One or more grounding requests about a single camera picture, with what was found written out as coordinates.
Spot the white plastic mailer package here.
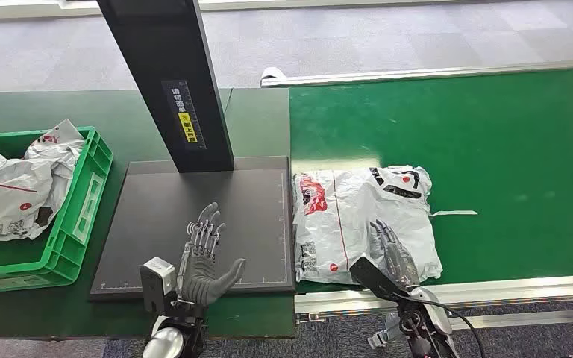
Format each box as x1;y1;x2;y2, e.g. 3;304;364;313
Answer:
292;165;479;286
0;118;86;242

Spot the green conveyor belt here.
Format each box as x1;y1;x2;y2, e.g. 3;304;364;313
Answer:
289;66;573;295

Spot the white rail end cap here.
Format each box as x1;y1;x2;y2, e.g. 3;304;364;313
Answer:
260;66;289;83

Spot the black inbound scanner machine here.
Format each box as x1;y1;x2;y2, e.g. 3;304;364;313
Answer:
88;0;296;302

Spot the green plastic crate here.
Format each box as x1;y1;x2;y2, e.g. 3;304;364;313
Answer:
0;125;114;296

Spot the aluminium conveyor side rail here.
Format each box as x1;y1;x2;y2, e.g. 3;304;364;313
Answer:
293;274;573;330
260;59;573;89

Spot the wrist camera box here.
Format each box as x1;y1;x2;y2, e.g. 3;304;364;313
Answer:
140;257;177;314
349;256;411;303

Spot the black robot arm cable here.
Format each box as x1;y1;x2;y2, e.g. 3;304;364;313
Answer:
404;294;486;358

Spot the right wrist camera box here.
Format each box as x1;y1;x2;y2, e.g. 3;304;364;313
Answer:
349;256;411;303

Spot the black and yellow label sticker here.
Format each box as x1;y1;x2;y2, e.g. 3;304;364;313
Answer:
161;78;207;151

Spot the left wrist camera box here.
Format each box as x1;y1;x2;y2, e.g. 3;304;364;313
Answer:
140;257;177;314

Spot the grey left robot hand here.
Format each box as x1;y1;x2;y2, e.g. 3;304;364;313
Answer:
176;201;248;307

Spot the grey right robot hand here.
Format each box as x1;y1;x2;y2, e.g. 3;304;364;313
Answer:
369;219;422;291

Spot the metal conveyor bracket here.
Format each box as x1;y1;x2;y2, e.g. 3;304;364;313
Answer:
367;313;401;350

